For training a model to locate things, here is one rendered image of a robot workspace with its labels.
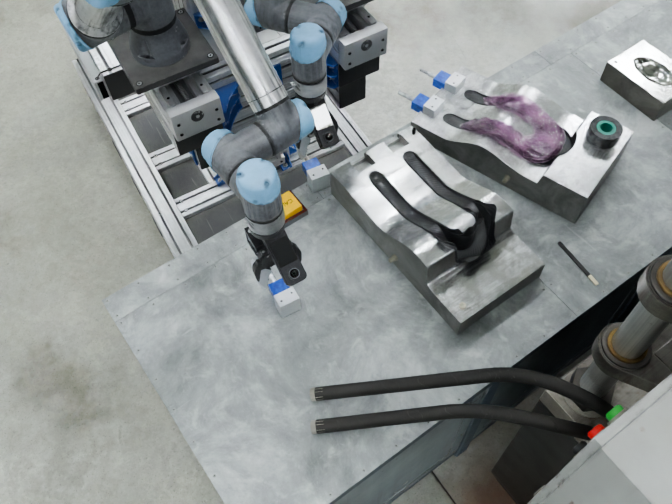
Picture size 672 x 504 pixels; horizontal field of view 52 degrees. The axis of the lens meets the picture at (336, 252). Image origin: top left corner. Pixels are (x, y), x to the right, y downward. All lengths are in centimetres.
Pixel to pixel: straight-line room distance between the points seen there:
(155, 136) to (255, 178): 161
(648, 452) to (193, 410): 99
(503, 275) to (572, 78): 75
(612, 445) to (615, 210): 110
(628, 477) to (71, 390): 204
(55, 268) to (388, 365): 162
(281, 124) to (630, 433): 83
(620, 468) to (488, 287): 83
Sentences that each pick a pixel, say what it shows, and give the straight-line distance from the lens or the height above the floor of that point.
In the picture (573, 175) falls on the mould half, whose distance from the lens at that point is 178.
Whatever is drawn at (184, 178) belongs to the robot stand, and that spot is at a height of 21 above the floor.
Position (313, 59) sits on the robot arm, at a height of 124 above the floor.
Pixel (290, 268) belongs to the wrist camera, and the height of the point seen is 107.
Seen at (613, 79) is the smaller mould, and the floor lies 83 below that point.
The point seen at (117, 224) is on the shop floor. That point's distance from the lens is 287.
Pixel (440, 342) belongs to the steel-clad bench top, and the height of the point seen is 80.
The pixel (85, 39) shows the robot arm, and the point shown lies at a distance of 170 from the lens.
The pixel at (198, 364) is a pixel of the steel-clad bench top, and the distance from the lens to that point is 160.
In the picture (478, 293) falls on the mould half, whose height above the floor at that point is 86.
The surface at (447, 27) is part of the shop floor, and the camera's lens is 350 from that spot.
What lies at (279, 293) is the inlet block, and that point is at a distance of 159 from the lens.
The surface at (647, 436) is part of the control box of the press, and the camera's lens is 88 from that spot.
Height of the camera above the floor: 225
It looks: 58 degrees down
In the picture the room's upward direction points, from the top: 2 degrees counter-clockwise
